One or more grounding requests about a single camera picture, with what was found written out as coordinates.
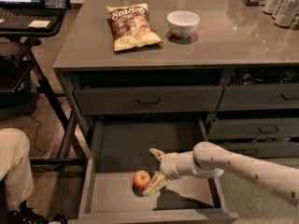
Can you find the grey middle right drawer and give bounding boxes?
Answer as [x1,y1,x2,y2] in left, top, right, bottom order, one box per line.
[207,118,299,140]

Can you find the open grey middle drawer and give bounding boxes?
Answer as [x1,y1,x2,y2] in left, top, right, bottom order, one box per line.
[69,121,238,224]

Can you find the open laptop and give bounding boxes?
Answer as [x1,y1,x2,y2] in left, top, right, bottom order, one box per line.
[0,0,66,30]

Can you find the grey cabinet with countertop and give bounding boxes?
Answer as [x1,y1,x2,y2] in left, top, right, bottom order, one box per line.
[52,0,299,224]

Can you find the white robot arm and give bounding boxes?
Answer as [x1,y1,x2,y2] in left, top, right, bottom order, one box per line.
[143,142,299,207]

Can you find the black laptop stand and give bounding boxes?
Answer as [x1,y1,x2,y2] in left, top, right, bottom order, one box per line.
[1,11,88,166]

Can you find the black shoe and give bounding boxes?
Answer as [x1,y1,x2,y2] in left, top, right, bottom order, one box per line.
[7,202,67,224]

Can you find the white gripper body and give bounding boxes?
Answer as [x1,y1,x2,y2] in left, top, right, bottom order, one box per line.
[160,152,181,180]

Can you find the grey top left drawer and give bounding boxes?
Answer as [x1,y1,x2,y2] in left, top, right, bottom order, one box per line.
[73,86,223,115]

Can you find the smartphone on mount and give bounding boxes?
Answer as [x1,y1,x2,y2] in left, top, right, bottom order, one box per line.
[41,0,70,9]

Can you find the yellow sticky note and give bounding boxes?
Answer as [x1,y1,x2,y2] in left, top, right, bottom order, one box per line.
[28,21,50,29]

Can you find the sea salt chips bag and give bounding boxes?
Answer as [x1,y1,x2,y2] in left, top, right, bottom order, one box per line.
[107,3,162,51]

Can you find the person's leg beige trousers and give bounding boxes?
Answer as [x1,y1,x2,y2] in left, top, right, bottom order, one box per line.
[0,128,34,211]

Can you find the grey top right drawer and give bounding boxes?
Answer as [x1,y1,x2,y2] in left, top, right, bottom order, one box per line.
[218,83,299,111]

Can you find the grey bottom right drawer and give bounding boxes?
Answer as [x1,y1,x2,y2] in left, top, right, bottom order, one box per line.
[220,142,299,159]

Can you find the red apple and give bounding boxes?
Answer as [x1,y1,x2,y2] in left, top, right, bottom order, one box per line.
[133,170,151,190]

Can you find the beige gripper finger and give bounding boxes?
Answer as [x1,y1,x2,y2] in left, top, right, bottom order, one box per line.
[143,174,168,196]
[149,147,165,161]

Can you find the white can right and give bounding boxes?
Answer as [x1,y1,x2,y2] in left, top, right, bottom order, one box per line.
[275,0,299,27]

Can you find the white ceramic bowl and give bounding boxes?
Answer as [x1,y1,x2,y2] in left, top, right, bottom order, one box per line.
[166,11,200,38]

